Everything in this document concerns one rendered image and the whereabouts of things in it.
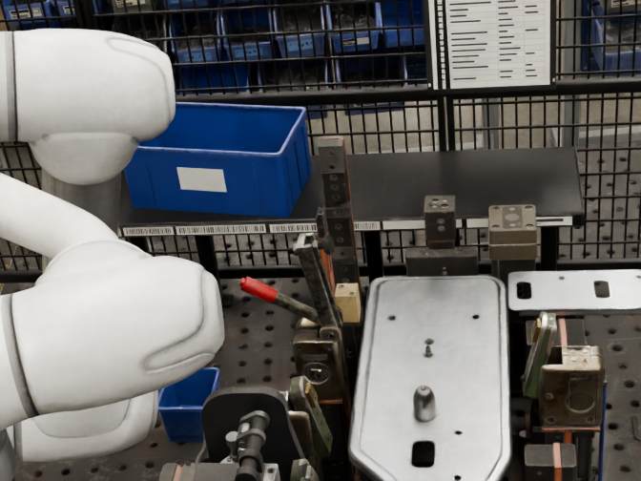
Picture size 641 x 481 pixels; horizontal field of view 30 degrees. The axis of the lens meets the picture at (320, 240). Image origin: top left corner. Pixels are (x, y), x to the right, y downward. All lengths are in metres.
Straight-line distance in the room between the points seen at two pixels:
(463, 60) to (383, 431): 0.75
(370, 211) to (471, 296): 0.27
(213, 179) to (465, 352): 0.56
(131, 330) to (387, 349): 0.92
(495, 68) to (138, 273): 1.28
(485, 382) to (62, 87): 0.74
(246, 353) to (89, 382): 1.38
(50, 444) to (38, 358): 0.93
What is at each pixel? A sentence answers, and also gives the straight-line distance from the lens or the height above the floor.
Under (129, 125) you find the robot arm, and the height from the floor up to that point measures 1.50.
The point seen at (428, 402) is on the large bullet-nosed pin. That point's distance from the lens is 1.68.
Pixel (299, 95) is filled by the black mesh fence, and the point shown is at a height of 1.15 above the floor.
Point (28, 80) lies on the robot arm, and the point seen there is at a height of 1.58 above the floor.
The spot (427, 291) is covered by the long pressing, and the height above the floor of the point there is 1.00.
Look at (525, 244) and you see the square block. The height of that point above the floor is 1.03.
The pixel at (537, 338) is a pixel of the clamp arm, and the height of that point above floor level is 1.09.
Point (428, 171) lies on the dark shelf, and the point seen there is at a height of 1.03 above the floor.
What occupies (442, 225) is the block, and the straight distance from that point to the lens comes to 1.98.
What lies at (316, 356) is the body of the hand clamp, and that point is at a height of 1.02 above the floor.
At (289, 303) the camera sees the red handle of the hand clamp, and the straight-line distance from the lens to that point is 1.75.
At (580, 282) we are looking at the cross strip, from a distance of 1.94.
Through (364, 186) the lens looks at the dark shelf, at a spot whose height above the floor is 1.03.
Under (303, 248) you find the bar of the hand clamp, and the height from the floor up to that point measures 1.21.
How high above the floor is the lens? 2.17
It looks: 35 degrees down
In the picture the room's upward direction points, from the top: 7 degrees counter-clockwise
